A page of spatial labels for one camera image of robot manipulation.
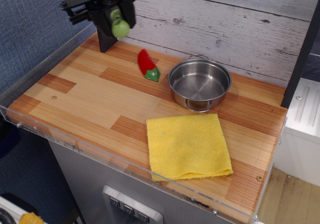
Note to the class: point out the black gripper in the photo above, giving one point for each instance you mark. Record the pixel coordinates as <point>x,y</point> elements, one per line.
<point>95,11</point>

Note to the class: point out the green grey toy spatula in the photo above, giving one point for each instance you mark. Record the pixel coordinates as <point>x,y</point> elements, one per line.
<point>119,28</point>

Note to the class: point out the steel pot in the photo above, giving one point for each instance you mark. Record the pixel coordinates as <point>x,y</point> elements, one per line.
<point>199,84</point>

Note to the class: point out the yellow cloth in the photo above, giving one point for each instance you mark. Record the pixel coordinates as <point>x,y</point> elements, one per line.
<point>187,147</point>

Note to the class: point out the red toy chili pepper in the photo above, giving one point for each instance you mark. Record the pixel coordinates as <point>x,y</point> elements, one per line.
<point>147,66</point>

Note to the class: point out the clear acrylic left guard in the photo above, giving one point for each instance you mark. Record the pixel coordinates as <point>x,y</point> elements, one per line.
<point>23,84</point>

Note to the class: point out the clear acrylic guard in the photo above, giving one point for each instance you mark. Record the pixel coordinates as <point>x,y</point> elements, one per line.
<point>23,84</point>
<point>118,138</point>

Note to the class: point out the clear acrylic front guard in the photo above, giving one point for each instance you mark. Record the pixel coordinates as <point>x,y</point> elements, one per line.
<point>118,138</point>

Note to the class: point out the grey cabinet with dispenser panel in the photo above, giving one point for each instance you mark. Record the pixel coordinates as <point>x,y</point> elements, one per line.
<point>107,193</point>

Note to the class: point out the yellow object bottom left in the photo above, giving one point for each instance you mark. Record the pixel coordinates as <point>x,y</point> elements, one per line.
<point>30,218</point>

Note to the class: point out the dark grey left post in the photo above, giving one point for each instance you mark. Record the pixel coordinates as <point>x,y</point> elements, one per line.
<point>106,39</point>

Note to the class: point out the dark grey post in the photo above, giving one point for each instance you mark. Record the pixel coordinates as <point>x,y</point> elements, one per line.
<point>106,39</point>
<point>306,48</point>

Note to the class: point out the dark grey right post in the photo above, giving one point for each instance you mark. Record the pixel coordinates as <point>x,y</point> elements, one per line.
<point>306,48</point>

